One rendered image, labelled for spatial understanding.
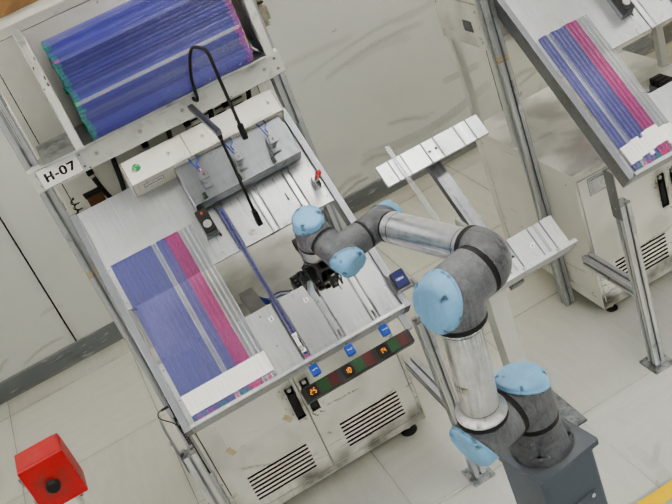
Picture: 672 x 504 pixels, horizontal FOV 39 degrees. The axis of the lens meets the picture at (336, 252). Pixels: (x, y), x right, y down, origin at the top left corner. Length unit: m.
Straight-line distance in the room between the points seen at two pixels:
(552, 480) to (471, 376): 0.40
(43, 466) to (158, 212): 0.76
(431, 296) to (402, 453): 1.50
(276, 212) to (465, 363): 0.96
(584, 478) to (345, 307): 0.78
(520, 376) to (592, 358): 1.22
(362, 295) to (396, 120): 2.15
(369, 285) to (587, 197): 0.93
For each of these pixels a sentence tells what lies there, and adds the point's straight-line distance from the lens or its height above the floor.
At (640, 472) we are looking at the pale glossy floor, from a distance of 2.99.
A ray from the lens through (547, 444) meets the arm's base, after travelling 2.26.
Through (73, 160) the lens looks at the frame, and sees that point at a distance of 2.71.
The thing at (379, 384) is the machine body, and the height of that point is 0.28.
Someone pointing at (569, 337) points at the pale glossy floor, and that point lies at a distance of 3.50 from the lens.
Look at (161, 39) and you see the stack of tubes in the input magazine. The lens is 2.65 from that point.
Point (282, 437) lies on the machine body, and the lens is 3.06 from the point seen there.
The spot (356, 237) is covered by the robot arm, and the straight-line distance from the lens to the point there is 2.16.
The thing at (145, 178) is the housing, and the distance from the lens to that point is 2.72.
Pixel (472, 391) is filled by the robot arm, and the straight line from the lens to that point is 2.02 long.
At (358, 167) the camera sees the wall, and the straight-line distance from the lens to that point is 4.66.
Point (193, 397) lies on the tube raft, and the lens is 2.57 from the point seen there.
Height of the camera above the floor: 2.19
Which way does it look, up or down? 29 degrees down
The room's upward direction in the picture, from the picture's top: 23 degrees counter-clockwise
